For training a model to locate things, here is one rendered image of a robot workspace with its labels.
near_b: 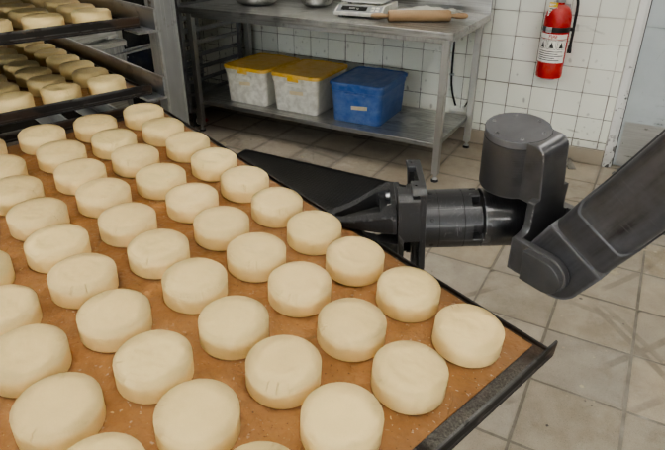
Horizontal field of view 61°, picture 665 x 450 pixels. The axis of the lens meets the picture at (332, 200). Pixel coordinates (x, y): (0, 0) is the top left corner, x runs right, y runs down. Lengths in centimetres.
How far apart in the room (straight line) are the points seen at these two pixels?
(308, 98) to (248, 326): 342
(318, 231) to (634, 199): 25
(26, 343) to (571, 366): 202
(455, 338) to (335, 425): 11
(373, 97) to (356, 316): 317
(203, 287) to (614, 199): 31
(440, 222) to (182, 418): 29
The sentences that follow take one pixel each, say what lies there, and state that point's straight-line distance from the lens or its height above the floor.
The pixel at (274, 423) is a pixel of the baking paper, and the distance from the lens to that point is 38.
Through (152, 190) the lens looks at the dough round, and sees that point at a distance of 59.
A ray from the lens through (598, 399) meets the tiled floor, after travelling 218.
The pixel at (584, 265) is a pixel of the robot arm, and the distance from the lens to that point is 50.
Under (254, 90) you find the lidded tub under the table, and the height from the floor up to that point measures 34.
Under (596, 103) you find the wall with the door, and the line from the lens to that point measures 387.
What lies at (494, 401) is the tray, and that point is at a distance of 40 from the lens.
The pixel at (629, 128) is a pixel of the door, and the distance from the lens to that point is 393.
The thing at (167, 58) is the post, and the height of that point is 127.
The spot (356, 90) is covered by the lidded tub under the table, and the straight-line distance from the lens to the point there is 357.
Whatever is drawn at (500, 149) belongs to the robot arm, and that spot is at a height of 127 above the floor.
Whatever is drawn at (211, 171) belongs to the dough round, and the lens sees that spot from 62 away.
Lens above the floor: 145
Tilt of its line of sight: 27 degrees down
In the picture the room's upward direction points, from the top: straight up
